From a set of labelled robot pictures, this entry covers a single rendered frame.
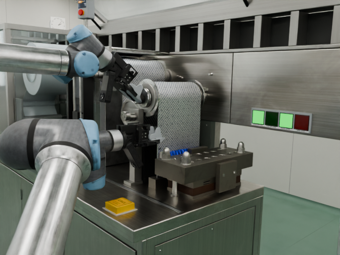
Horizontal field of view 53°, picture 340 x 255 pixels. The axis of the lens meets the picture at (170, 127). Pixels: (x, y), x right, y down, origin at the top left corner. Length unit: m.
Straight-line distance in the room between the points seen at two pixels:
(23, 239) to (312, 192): 3.61
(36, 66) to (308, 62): 0.88
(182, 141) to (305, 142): 2.64
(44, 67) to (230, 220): 0.84
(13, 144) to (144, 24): 1.28
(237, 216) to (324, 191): 2.64
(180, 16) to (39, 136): 1.12
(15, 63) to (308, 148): 3.35
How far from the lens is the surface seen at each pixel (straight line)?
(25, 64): 1.00
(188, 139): 1.45
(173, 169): 1.22
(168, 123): 1.36
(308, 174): 3.99
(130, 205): 1.15
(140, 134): 1.23
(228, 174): 1.33
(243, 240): 1.46
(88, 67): 1.03
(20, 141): 0.79
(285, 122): 1.34
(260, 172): 4.30
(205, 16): 1.61
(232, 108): 1.48
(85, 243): 1.37
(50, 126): 0.79
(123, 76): 1.26
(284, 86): 1.34
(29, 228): 0.61
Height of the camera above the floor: 1.34
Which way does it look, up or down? 9 degrees down
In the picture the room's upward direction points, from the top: 1 degrees clockwise
